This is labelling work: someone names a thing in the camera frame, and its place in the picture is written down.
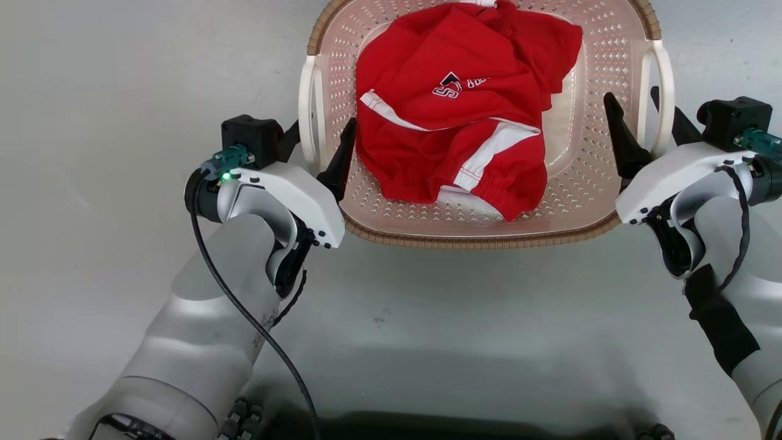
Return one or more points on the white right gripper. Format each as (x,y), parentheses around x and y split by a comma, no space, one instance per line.
(672,174)

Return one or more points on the beige perforated plastic laundry basket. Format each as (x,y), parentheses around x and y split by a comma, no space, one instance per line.
(574,165)

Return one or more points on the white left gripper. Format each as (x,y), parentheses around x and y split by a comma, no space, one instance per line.
(299,192)

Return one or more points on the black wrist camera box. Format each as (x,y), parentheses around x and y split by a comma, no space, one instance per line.
(250,134)
(733,119)

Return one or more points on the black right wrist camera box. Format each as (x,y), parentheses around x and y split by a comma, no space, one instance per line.
(733,119)

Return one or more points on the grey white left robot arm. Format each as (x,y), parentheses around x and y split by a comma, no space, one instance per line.
(201,342)

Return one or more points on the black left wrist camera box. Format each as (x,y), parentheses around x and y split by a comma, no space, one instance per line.
(250,134)

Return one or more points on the red and white garment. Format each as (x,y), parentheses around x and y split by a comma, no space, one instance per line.
(440,55)

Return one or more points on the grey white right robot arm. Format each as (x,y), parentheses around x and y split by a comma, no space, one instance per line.
(763,305)

